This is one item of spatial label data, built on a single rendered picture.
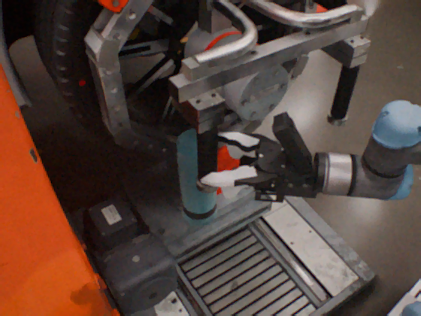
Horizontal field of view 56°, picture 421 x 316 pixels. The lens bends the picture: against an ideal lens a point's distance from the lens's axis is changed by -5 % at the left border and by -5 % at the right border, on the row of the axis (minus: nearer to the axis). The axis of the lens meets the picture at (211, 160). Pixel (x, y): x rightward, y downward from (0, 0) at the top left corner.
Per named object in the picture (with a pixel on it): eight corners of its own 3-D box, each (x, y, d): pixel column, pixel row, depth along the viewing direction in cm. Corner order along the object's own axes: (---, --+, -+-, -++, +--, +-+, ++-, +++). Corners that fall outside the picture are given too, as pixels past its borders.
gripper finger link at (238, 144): (207, 154, 79) (250, 173, 76) (207, 132, 75) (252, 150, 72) (216, 144, 81) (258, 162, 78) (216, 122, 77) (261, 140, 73)
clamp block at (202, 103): (195, 94, 72) (195, 69, 68) (225, 123, 67) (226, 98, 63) (171, 104, 70) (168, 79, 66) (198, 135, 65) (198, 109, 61)
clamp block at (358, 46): (334, 41, 84) (338, 19, 81) (366, 62, 79) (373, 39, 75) (316, 48, 83) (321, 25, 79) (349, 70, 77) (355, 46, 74)
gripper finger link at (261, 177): (237, 193, 67) (286, 180, 69) (237, 187, 66) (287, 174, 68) (227, 173, 70) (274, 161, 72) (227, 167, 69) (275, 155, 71)
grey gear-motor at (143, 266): (128, 221, 152) (112, 156, 126) (186, 313, 128) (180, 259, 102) (84, 243, 145) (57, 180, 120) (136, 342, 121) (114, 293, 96)
